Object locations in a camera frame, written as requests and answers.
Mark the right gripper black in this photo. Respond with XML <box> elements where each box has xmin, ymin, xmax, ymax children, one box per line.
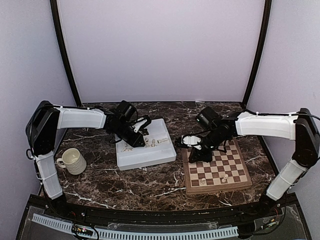
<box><xmin>189</xmin><ymin>127</ymin><xmax>228</xmax><ymax>163</ymax></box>

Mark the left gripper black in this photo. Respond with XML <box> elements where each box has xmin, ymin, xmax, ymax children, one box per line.
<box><xmin>111</xmin><ymin>121</ymin><xmax>145</xmax><ymax>148</ymax></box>

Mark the wooden chess board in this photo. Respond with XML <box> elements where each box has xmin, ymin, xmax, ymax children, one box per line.
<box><xmin>182</xmin><ymin>138</ymin><xmax>253</xmax><ymax>195</ymax></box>

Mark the white plastic divided tray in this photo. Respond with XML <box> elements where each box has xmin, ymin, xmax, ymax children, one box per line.
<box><xmin>115</xmin><ymin>118</ymin><xmax>177</xmax><ymax>171</ymax></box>

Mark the white chess piece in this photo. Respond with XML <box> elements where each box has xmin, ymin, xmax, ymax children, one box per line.
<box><xmin>221</xmin><ymin>174</ymin><xmax>229</xmax><ymax>183</ymax></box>

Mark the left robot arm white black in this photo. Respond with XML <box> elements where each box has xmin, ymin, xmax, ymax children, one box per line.
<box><xmin>25</xmin><ymin>100</ymin><xmax>152</xmax><ymax>218</ymax></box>

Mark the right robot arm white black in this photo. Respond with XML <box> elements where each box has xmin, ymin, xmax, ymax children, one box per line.
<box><xmin>181</xmin><ymin>107</ymin><xmax>320</xmax><ymax>217</ymax></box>

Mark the white chess pieces pile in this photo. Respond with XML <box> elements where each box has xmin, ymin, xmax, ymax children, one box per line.
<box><xmin>120</xmin><ymin>137</ymin><xmax>169</xmax><ymax>153</ymax></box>

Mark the cream ribbed ceramic mug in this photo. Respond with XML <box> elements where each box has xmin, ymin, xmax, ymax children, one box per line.
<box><xmin>56</xmin><ymin>148</ymin><xmax>87</xmax><ymax>176</ymax></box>

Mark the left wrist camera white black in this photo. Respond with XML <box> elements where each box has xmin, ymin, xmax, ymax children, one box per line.
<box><xmin>133</xmin><ymin>115</ymin><xmax>152</xmax><ymax>133</ymax></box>

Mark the white slotted cable duct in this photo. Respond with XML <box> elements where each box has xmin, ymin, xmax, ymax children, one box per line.
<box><xmin>31</xmin><ymin>213</ymin><xmax>239</xmax><ymax>240</ymax></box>

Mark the black front rail base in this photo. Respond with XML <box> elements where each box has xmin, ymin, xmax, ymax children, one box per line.
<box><xmin>16</xmin><ymin>193</ymin><xmax>311</xmax><ymax>240</ymax></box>

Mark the black right frame post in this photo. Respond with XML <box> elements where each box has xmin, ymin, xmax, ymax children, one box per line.
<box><xmin>241</xmin><ymin>0</ymin><xmax>272</xmax><ymax>108</ymax></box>

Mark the black frame post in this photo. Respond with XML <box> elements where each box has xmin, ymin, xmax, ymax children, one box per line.
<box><xmin>49</xmin><ymin>0</ymin><xmax>82</xmax><ymax>107</ymax></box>
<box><xmin>241</xmin><ymin>0</ymin><xmax>272</xmax><ymax>108</ymax></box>

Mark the black left frame post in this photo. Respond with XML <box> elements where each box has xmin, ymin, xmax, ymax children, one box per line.
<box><xmin>49</xmin><ymin>0</ymin><xmax>82</xmax><ymax>107</ymax></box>

